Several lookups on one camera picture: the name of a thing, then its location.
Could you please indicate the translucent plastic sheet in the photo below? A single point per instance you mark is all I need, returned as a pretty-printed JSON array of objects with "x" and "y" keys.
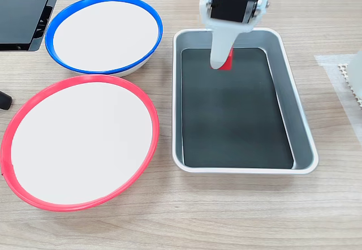
[{"x": 342, "y": 105}]

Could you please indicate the silver metal tray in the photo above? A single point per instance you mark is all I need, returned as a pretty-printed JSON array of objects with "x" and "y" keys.
[{"x": 294, "y": 97}]

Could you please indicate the black tray liner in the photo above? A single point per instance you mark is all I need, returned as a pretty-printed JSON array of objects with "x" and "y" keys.
[{"x": 234, "y": 114}]

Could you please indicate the red rimmed white dish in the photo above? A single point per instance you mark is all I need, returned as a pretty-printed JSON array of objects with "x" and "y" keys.
[{"x": 79, "y": 145}]

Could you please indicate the white mesh mat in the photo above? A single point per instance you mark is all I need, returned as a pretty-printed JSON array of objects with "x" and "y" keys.
[{"x": 346, "y": 76}]

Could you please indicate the black flat device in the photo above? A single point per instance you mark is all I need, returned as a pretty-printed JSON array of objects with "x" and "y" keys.
[{"x": 19, "y": 18}]

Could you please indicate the black cylindrical knob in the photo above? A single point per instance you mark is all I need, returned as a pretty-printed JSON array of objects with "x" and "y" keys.
[{"x": 5, "y": 100}]

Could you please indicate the blue rimmed white dish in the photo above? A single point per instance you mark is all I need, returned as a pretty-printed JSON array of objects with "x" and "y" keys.
[{"x": 107, "y": 35}]

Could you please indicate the red cube block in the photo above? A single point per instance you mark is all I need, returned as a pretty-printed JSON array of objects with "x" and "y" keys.
[{"x": 229, "y": 63}]

